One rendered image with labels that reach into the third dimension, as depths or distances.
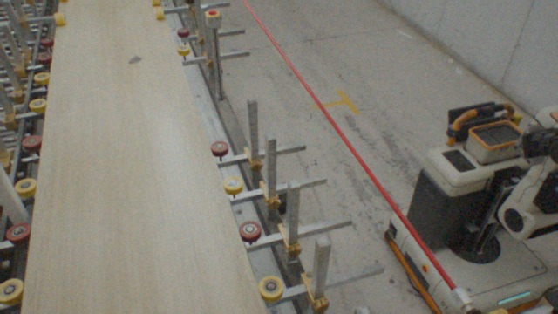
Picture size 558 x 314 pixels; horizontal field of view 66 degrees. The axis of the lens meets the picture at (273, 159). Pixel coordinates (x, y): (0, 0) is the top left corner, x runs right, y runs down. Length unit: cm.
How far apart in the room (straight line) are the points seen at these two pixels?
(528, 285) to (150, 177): 187
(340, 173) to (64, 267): 207
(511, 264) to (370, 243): 76
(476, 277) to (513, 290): 17
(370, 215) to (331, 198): 28
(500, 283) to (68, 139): 217
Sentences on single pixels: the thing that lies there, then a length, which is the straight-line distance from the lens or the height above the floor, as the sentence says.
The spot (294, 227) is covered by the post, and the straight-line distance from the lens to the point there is 157.
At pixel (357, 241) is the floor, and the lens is 276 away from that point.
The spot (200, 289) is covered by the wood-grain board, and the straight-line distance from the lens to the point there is 147.
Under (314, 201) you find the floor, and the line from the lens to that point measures 294.
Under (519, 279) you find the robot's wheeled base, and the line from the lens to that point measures 252.
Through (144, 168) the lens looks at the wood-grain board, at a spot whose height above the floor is 90.
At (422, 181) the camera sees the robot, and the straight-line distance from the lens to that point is 228.
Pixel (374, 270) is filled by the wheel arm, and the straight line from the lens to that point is 160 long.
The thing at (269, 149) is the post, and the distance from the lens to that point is 162.
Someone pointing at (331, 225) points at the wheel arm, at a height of 82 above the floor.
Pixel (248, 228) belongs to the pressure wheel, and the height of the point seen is 91.
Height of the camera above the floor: 212
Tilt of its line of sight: 41 degrees down
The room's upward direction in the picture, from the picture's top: straight up
